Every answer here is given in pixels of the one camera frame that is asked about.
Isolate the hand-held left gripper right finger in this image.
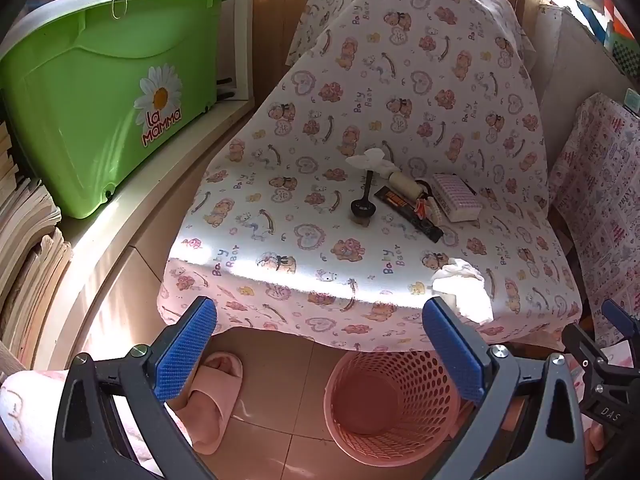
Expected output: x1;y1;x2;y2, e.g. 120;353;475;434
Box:
421;296;586;480

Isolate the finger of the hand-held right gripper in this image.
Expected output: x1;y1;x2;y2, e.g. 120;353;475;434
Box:
601;299;640;348
561;322;618;381

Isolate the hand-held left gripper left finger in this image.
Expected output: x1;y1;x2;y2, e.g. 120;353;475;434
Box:
52;296;218;480

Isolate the white tissue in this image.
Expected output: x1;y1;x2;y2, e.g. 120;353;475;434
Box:
431;257;495;325
345;147;401;175

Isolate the pink plastic waste basket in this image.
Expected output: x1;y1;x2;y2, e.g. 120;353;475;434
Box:
324;350;463;466

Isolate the pink checkered box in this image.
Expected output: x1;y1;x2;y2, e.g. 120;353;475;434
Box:
431;173;483;222

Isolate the black sachet packet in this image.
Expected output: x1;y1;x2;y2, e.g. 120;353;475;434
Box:
374;185;445;243

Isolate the black small scoop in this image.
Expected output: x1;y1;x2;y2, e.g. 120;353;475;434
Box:
350;170;377;220

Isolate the cream thread spool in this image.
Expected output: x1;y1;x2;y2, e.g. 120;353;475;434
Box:
389;172;423;202

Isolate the pink slipper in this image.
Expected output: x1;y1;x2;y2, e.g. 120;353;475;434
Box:
172;351;244;456

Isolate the cream cabinet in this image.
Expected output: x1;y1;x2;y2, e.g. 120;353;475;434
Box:
30;95;256;376

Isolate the pink print cloth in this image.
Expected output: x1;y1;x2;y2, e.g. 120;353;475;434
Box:
547;92;640;351

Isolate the person's pink patterned clothing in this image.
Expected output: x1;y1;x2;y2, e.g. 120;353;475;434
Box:
0;367;151;466

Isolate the stack of books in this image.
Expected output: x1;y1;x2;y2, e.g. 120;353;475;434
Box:
0;105;73;361

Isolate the white side cabinet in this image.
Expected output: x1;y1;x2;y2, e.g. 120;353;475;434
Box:
532;5;616;161

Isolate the green checkered box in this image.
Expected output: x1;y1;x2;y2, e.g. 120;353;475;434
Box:
611;35;640;78

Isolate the green plastic tub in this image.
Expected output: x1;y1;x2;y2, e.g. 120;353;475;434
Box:
0;0;233;220

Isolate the bear print blanket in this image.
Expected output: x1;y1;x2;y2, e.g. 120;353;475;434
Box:
156;0;583;353

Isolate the colourful patterned cloth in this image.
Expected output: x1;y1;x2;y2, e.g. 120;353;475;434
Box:
570;0;640;46

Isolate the white shelf unit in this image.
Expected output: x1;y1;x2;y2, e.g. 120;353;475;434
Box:
212;0;257;106

